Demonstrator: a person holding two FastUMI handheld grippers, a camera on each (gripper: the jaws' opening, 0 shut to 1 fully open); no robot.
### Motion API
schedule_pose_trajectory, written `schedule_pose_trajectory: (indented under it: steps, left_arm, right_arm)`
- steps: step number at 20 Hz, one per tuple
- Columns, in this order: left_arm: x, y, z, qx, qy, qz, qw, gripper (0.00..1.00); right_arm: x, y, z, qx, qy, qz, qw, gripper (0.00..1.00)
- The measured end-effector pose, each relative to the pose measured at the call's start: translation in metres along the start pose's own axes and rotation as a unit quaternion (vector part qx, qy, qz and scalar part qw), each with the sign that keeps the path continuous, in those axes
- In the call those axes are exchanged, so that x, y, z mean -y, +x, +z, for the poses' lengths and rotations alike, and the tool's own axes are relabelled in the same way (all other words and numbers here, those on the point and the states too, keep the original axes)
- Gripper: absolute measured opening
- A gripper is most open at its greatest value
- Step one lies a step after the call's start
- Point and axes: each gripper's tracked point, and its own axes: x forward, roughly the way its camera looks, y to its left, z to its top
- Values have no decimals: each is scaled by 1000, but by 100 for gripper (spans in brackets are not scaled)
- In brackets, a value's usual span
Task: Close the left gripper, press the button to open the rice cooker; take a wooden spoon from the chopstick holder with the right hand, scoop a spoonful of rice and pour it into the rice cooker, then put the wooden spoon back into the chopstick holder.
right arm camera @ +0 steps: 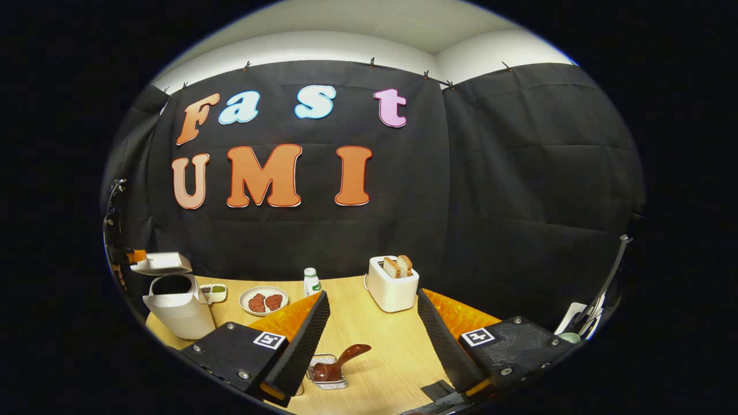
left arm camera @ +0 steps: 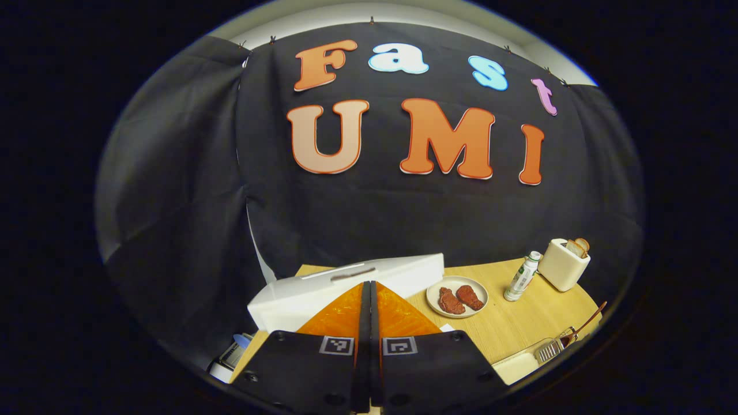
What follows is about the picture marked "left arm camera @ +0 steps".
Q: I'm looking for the white rice cooker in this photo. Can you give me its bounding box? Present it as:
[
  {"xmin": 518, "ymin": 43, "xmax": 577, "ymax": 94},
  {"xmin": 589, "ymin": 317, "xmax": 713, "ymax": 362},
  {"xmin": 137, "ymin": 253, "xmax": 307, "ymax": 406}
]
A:
[{"xmin": 248, "ymin": 252, "xmax": 446, "ymax": 334}]

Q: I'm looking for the red meat piece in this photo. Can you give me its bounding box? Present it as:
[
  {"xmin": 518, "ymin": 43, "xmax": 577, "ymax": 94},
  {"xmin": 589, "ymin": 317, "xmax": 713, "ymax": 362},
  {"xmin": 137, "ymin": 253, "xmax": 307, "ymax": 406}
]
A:
[
  {"xmin": 439, "ymin": 287, "xmax": 466, "ymax": 315},
  {"xmin": 456, "ymin": 285, "xmax": 485, "ymax": 311}
]

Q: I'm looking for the white toaster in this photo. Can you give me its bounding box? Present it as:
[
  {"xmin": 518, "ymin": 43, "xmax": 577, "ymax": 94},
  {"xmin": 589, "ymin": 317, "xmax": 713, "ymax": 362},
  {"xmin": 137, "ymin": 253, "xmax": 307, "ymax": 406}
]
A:
[{"xmin": 538, "ymin": 238, "xmax": 592, "ymax": 292}]

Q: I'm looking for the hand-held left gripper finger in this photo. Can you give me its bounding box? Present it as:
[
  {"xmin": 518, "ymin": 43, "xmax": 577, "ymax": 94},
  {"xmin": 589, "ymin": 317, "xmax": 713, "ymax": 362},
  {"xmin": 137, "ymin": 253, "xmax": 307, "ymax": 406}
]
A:
[
  {"xmin": 370, "ymin": 281, "xmax": 511, "ymax": 415},
  {"xmin": 229, "ymin": 281, "xmax": 370, "ymax": 415}
]

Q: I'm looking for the metal wire chopstick holder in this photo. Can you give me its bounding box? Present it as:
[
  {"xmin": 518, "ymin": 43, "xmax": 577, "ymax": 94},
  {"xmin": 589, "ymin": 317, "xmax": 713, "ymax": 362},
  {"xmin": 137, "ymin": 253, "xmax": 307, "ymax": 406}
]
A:
[{"xmin": 534, "ymin": 326, "xmax": 579, "ymax": 365}]

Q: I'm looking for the white drink bottle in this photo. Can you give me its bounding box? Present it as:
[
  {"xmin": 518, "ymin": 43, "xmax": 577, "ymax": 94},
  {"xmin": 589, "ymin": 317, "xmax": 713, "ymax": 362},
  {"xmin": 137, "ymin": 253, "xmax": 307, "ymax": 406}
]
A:
[{"xmin": 503, "ymin": 251, "xmax": 543, "ymax": 302}]

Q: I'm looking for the white and blue box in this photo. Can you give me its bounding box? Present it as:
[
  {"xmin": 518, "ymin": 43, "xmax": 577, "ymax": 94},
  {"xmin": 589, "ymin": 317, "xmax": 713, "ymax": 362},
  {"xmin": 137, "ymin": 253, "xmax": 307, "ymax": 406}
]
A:
[{"xmin": 209, "ymin": 333, "xmax": 254, "ymax": 384}]

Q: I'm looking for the brown wooden spoon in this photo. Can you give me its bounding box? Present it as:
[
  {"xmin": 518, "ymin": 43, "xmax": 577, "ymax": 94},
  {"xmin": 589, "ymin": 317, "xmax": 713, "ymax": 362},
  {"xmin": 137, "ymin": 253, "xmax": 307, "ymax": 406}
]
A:
[{"xmin": 562, "ymin": 301, "xmax": 608, "ymax": 346}]

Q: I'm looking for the white oval plate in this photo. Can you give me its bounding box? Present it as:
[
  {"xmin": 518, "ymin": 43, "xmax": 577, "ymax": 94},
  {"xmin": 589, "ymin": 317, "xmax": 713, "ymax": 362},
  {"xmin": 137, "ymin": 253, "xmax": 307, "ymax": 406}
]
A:
[{"xmin": 426, "ymin": 276, "xmax": 490, "ymax": 319}]

